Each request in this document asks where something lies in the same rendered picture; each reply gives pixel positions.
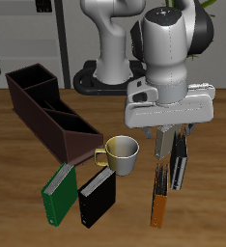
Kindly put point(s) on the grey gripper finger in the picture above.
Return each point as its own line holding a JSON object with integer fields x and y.
{"x": 147, "y": 131}
{"x": 189, "y": 128}

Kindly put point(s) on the dark brown desk caddy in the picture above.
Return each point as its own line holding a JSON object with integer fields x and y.
{"x": 55, "y": 128}

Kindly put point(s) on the green book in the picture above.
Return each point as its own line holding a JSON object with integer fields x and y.
{"x": 62, "y": 199}

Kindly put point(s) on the beige book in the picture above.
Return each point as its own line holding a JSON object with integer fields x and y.
{"x": 164, "y": 141}

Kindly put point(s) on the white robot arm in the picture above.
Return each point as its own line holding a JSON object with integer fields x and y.
{"x": 163, "y": 48}

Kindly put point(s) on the green pot plant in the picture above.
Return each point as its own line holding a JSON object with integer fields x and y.
{"x": 205, "y": 4}

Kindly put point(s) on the black book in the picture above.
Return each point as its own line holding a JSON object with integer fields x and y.
{"x": 98, "y": 201}

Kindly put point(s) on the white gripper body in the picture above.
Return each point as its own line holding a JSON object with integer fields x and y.
{"x": 169, "y": 112}

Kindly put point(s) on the dark vertical post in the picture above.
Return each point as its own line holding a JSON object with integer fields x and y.
{"x": 62, "y": 45}

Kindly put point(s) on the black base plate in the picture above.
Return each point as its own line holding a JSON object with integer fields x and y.
{"x": 82, "y": 82}

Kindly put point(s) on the yellow and white mug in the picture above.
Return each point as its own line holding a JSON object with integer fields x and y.
{"x": 124, "y": 160}

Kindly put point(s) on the orange book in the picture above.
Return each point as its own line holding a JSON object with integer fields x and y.
{"x": 159, "y": 207}

